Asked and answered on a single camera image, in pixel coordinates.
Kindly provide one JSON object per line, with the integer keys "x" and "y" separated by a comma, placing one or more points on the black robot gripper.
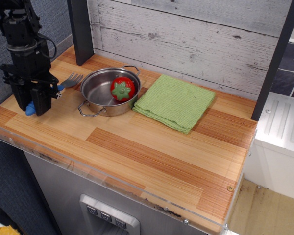
{"x": 29, "y": 76}

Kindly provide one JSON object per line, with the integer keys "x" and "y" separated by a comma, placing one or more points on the blue handled metal fork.
{"x": 73, "y": 80}

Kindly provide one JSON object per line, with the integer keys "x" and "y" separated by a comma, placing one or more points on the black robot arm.
{"x": 20, "y": 25}

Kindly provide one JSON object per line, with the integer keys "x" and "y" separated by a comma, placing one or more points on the stainless steel pot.
{"x": 95, "y": 88}

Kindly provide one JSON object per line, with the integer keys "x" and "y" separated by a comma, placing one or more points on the red toy tomato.
{"x": 122, "y": 89}

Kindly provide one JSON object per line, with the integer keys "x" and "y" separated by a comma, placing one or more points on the clear acrylic table edge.
{"x": 187, "y": 217}

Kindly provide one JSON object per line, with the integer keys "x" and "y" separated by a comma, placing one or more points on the grey toy fridge cabinet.
{"x": 62, "y": 190}

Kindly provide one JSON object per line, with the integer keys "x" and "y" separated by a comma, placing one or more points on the silver dispenser button panel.
{"x": 103, "y": 219}

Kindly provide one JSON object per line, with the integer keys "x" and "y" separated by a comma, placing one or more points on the yellow object at corner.
{"x": 8, "y": 230}

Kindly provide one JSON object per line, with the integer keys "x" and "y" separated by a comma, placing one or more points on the green folded cloth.
{"x": 174, "y": 103}

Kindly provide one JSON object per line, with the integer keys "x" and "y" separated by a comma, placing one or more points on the white toy sink unit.
{"x": 271, "y": 158}

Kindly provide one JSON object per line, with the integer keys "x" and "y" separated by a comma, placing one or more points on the dark left frame post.
{"x": 81, "y": 31}

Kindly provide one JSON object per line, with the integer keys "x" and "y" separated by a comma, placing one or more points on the dark frame post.
{"x": 81, "y": 31}
{"x": 275, "y": 62}

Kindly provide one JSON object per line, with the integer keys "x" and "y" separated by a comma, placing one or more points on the dark right frame post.
{"x": 275, "y": 62}

